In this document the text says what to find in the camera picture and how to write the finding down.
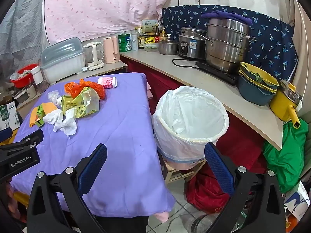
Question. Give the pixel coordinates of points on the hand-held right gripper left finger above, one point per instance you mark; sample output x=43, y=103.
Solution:
x=93, y=167

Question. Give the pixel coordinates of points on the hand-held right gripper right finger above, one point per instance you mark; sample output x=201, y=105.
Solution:
x=218, y=167

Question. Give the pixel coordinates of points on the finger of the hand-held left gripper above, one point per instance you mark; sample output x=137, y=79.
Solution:
x=30, y=138
x=5, y=134

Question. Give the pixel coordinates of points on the white tissue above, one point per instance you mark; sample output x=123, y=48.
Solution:
x=63, y=123

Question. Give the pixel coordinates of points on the orange foam fruit net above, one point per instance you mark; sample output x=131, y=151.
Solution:
x=49, y=106

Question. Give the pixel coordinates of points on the small white plastic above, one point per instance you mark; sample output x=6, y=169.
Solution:
x=54, y=97

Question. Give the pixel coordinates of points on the bin with white liner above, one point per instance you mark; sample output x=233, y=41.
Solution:
x=192, y=116

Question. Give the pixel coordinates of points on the yellow-green plastic packaging bag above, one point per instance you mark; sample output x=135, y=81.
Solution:
x=81, y=105

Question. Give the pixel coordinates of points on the orange wrapper with blue print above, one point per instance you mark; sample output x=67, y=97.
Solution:
x=72, y=89

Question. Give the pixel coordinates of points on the person's left hand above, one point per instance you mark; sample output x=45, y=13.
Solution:
x=13, y=199

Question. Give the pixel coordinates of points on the printed cardboard box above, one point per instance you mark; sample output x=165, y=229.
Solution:
x=8, y=115

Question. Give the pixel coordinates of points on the green snack packet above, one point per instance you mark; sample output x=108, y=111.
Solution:
x=40, y=115

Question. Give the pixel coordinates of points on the red bag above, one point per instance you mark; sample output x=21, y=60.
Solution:
x=206, y=194

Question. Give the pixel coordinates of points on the golden yellow cloth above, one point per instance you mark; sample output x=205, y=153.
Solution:
x=20, y=198

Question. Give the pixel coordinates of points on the purple blanket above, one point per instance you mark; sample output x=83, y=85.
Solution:
x=116, y=131

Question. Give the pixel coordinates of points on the wooden stool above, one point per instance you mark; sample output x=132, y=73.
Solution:
x=175, y=173

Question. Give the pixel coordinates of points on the grey metal pot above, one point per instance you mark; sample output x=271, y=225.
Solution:
x=24, y=93

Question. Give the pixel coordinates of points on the clear plastic bottle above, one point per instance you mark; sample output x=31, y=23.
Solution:
x=194, y=223

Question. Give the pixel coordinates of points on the red plastic basin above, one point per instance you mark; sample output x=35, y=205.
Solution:
x=24, y=76

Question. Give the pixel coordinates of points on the white cup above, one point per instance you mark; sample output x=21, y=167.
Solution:
x=37, y=75

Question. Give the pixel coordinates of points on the green plastic bag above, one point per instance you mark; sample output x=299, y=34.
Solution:
x=286, y=155

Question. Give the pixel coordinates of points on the crumpled orange wrapper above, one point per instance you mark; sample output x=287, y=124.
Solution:
x=96, y=88

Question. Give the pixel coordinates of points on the blue bowl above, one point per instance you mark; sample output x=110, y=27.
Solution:
x=254, y=94

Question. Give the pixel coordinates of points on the white and blue bag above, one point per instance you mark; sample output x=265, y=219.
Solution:
x=296, y=199

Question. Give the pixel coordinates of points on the pink printed paper cup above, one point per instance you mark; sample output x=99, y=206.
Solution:
x=107, y=82

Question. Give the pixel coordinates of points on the white dish rack grey lid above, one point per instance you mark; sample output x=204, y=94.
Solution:
x=62, y=58

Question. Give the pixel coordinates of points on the black induction cooker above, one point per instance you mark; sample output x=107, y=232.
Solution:
x=218, y=74

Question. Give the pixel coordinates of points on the grey tarp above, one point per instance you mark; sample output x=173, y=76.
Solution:
x=19, y=34

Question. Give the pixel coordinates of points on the pink electric kettle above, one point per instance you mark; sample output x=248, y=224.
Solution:
x=110, y=49

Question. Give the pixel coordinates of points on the large steel steamer pot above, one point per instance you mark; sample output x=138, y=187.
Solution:
x=228, y=46

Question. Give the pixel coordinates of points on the steel rice cooker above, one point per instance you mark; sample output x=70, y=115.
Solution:
x=192, y=45

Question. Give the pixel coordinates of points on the small steel pot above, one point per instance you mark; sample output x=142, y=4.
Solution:
x=168, y=48

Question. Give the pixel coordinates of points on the blue printed cloth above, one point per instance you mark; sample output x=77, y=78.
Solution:
x=269, y=46

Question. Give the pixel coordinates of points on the clear food container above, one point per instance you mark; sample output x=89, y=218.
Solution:
x=151, y=47

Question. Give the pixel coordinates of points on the dark sauce bottle white label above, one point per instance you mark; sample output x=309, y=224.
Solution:
x=141, y=40

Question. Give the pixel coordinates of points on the yellow packet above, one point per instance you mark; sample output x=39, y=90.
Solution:
x=150, y=40

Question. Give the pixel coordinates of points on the dark bottle red label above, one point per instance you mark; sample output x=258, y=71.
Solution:
x=157, y=34

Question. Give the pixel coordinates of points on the pink floral sheet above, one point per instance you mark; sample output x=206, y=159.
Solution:
x=102, y=7

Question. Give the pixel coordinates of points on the purple cloth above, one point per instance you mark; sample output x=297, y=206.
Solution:
x=226, y=16

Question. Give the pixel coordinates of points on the beige carton box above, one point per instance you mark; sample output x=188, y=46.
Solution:
x=149, y=26

